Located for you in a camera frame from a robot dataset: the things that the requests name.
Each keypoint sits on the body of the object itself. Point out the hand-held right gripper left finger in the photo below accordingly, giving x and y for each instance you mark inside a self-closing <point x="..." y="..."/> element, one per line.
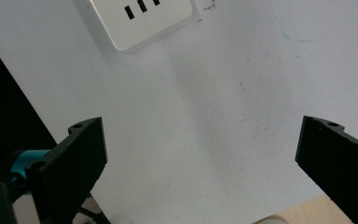
<point x="70" y="169"/>

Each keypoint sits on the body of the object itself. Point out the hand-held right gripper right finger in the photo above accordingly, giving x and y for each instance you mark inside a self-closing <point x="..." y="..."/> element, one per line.
<point x="338" y="161"/>

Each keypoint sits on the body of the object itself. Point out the teal cylinder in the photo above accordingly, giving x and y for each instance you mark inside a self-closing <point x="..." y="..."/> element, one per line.
<point x="28" y="160"/>

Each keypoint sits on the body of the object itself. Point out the white power strip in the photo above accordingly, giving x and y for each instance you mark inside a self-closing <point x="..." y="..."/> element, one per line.
<point x="146" y="26"/>

